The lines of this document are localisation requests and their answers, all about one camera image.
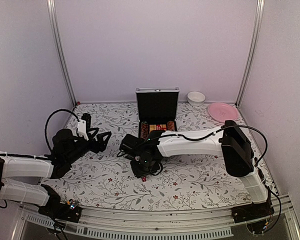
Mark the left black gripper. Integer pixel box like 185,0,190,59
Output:
65,127,112,165

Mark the red playing card deck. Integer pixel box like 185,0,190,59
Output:
149,124,167,132

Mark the aluminium poker case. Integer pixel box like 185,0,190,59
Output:
135,87,180,137

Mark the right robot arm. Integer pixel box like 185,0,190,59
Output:
119,120,270,218

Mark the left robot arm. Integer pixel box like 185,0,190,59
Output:
0,128,112,217

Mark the left poker chip row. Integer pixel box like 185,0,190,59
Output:
140,121,149,140

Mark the poker chip row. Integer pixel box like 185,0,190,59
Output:
140,121,149,140
166,121,176,132

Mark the right poker chip row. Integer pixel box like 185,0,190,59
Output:
166,121,176,132

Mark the white bowl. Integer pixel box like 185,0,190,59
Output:
187,91,206,107

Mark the pink plate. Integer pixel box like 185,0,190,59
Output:
207,102,239,123

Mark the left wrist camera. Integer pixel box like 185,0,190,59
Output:
77,113,92,141

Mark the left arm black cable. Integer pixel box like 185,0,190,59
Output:
44,108,81,153

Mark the front aluminium rail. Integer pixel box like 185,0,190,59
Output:
12,195,300,240

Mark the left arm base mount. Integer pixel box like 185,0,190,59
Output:
38,198,82,223

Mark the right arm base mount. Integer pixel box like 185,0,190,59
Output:
231,198,275,223

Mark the right aluminium frame post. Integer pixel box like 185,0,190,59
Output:
235,0,265,108

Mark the aluminium frame post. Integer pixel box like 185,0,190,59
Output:
46,0,77,107
235,0,265,108

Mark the left aluminium frame post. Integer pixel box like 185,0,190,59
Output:
46,0,77,107

